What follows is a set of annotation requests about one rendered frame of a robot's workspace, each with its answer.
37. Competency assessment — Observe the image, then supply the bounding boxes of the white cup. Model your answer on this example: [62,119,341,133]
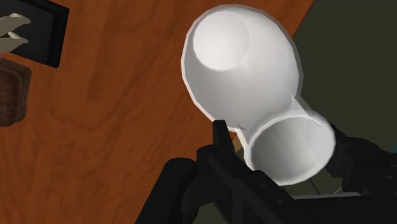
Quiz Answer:
[235,95,337,186]

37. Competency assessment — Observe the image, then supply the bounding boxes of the brown rough block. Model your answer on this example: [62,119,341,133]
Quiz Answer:
[0,57,32,127]

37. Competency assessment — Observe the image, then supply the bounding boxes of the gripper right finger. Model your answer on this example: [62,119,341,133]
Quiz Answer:
[325,122,397,197]

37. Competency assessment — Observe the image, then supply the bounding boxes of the pale figure on black base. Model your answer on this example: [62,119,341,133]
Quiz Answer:
[0,0,70,69]

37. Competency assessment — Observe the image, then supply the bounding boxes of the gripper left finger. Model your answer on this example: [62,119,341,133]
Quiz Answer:
[135,119,314,224]

